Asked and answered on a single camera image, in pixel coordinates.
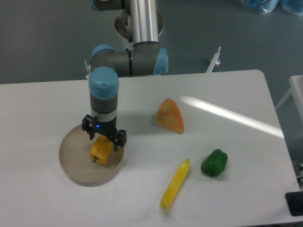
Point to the white left base bracket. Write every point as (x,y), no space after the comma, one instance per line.
(88,69)

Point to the yellow corn cob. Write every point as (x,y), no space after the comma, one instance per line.
(175,185)

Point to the orange triangular pastry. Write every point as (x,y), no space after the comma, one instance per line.
(169,116)

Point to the beige round plate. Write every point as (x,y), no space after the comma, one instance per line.
(74,156)

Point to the white right base bracket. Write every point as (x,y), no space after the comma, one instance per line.
(215,61)

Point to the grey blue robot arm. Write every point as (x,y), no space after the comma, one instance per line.
(107,66)

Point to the white base bracket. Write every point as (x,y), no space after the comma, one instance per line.
(215,61)
(88,69)

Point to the green bell pepper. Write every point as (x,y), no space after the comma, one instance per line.
(215,163)

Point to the white side table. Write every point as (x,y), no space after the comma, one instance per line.
(296,90)

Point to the blue plastic bag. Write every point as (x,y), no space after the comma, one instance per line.
(259,6)
(294,7)

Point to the yellow bell pepper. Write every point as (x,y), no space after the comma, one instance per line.
(100,150)

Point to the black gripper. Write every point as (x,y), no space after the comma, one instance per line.
(108,129)

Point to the black device at edge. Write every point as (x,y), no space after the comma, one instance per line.
(295,203)

